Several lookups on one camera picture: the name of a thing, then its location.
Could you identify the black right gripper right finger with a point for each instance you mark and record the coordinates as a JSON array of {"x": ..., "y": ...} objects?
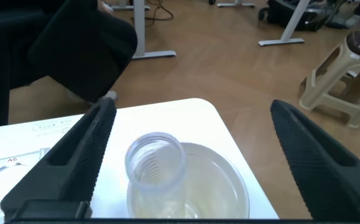
[{"x": 329, "y": 177}]

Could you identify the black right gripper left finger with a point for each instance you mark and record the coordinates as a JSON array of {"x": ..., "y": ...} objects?
[{"x": 71, "y": 174}]

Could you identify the black wheeled robot base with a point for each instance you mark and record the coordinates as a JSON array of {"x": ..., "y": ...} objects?
[{"x": 279, "y": 15}]

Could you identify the beige plastic stool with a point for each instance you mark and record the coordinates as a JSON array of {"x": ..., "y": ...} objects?
[{"x": 332, "y": 93}]

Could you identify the blue white paper cup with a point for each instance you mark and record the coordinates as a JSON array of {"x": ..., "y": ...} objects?
[{"x": 217, "y": 186}]

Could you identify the person in black sweater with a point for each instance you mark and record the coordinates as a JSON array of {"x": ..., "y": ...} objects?
[{"x": 83, "y": 46}]

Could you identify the black office chair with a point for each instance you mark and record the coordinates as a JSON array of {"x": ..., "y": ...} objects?
[{"x": 2, "y": 62}]

